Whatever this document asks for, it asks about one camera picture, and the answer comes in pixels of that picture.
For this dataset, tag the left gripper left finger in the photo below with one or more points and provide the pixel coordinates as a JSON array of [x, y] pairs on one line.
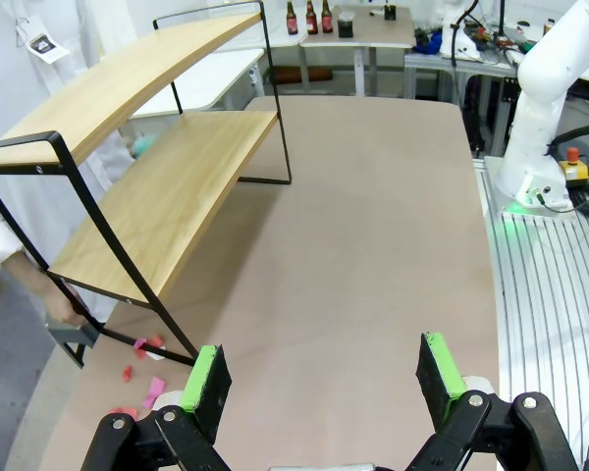
[[211, 392]]

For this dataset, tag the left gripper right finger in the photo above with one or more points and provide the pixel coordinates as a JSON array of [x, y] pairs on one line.
[[434, 387]]

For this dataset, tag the grey dustpan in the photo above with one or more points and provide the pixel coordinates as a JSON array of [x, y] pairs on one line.
[[73, 336]]

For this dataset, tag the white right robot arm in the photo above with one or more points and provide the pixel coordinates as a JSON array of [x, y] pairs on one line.
[[535, 98]]

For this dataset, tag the wooden two-tier black-framed shelf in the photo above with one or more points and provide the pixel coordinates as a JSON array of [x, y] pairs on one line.
[[176, 186]]

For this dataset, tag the person's right hand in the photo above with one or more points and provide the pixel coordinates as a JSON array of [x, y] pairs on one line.
[[51, 306]]

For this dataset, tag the pink paper scrap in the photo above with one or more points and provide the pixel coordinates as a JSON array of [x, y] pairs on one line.
[[152, 392], [141, 346]]

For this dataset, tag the white paper scrap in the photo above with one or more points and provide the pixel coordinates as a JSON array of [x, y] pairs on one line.
[[154, 354]]

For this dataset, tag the yellow emergency stop box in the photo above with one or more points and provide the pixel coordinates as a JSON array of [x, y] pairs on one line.
[[573, 167]]

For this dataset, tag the white rounded table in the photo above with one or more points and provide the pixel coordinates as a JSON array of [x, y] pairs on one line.
[[201, 83]]

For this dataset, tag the blue glove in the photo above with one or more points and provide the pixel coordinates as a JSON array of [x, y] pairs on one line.
[[434, 41]]

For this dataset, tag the beige-topped background table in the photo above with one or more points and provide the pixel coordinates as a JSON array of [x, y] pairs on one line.
[[373, 36]]

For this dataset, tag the person in white lab coat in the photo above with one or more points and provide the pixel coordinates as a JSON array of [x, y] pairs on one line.
[[0, 98]]

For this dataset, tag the dark filled beaker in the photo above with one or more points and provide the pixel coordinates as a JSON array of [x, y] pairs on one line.
[[346, 27]]

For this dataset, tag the brown glass bottle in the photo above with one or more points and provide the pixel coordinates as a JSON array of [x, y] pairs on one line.
[[291, 18], [327, 17], [311, 18]]

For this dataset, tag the white hang tag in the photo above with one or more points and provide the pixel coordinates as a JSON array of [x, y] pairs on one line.
[[41, 41]]

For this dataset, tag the grooved aluminium base plate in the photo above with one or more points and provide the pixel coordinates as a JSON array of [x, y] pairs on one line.
[[545, 294]]

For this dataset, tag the aluminium frame workbench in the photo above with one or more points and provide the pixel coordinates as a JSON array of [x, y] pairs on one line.
[[451, 66]]

